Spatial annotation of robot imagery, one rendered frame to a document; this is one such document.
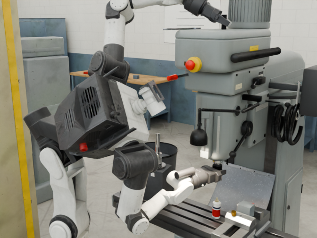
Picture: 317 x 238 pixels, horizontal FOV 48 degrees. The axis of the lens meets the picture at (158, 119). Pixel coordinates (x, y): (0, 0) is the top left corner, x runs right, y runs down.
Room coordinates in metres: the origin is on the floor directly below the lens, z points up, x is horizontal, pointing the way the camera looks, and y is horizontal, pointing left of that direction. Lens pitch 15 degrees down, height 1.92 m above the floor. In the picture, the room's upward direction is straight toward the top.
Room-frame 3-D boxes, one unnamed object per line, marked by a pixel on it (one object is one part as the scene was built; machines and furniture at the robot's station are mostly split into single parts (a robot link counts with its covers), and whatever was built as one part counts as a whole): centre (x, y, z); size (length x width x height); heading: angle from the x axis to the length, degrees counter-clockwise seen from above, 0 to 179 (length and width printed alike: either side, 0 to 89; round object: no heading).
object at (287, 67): (1.97, -0.59, 1.66); 0.80 x 0.23 x 0.20; 142
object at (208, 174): (1.52, -0.21, 1.23); 0.13 x 0.12 x 0.10; 37
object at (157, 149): (1.82, 0.00, 1.29); 0.03 x 0.03 x 0.11
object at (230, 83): (1.61, -0.31, 1.68); 0.34 x 0.24 x 0.10; 142
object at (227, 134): (1.58, -0.28, 1.47); 0.21 x 0.19 x 0.32; 52
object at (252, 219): (1.44, -0.37, 1.06); 0.12 x 0.06 x 0.04; 50
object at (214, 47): (1.59, -0.29, 1.81); 0.47 x 0.26 x 0.16; 142
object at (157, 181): (1.84, 0.05, 1.07); 0.22 x 0.12 x 0.20; 63
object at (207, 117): (1.49, -0.21, 1.45); 0.04 x 0.04 x 0.21; 52
